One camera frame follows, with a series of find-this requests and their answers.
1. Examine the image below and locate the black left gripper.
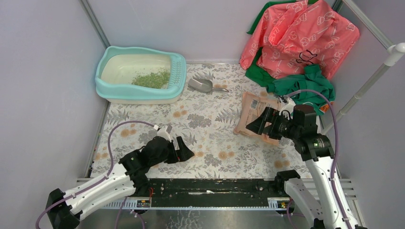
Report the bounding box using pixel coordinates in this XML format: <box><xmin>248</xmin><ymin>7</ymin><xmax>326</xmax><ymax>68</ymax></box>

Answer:
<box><xmin>150</xmin><ymin>137</ymin><xmax>194</xmax><ymax>168</ymax></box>

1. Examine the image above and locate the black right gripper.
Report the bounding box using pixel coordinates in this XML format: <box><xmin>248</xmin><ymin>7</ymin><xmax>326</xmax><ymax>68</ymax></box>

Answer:
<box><xmin>245</xmin><ymin>106</ymin><xmax>300</xmax><ymax>140</ymax></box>

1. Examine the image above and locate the pink cat litter bag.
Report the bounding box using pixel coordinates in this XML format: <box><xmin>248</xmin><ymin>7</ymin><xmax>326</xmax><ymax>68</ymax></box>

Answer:
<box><xmin>233</xmin><ymin>92</ymin><xmax>280</xmax><ymax>146</ymax></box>

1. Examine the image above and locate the silver metal scoop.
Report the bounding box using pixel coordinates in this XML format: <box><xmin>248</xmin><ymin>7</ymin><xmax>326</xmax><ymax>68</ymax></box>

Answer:
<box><xmin>188</xmin><ymin>78</ymin><xmax>229</xmax><ymax>93</ymax></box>

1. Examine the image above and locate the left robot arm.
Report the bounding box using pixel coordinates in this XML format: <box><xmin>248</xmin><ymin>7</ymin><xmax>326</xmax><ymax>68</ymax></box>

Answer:
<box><xmin>46</xmin><ymin>136</ymin><xmax>194</xmax><ymax>229</ymax></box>

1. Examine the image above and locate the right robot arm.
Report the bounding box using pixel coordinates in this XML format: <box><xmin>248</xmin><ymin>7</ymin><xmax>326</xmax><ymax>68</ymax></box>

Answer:
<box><xmin>246</xmin><ymin>105</ymin><xmax>362</xmax><ymax>229</ymax></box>

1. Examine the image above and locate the green cat litter pile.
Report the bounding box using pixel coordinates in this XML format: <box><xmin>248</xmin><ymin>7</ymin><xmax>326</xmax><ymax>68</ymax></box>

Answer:
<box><xmin>131</xmin><ymin>68</ymin><xmax>171</xmax><ymax>89</ymax></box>

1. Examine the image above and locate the teal litter box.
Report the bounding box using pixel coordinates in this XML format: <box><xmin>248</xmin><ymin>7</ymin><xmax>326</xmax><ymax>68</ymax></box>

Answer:
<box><xmin>95</xmin><ymin>46</ymin><xmax>186</xmax><ymax>104</ymax></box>

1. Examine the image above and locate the floral patterned table mat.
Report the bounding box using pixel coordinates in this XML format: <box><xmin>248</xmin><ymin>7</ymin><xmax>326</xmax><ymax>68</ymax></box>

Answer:
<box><xmin>90</xmin><ymin>64</ymin><xmax>311</xmax><ymax>178</ymax></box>

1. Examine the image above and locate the green cloth garment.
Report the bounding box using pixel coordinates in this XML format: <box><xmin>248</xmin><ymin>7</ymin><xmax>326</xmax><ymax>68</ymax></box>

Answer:
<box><xmin>245</xmin><ymin>0</ymin><xmax>335</xmax><ymax>115</ymax></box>

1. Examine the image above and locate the pink printed garment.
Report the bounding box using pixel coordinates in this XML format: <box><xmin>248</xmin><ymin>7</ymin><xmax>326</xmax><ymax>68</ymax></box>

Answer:
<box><xmin>239</xmin><ymin>0</ymin><xmax>360</xmax><ymax>80</ymax></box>

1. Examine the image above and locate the white pipe rack stand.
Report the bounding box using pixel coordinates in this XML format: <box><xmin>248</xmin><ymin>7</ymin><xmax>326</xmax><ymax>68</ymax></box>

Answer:
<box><xmin>322</xmin><ymin>42</ymin><xmax>405</xmax><ymax>132</ymax></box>

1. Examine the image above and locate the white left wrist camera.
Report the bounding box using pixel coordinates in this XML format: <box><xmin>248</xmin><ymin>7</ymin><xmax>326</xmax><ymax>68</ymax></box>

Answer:
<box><xmin>153</xmin><ymin>124</ymin><xmax>173</xmax><ymax>142</ymax></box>

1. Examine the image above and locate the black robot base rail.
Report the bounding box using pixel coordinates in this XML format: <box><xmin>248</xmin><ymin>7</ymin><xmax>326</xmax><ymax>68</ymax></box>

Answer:
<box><xmin>129</xmin><ymin>178</ymin><xmax>290</xmax><ymax>209</ymax></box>

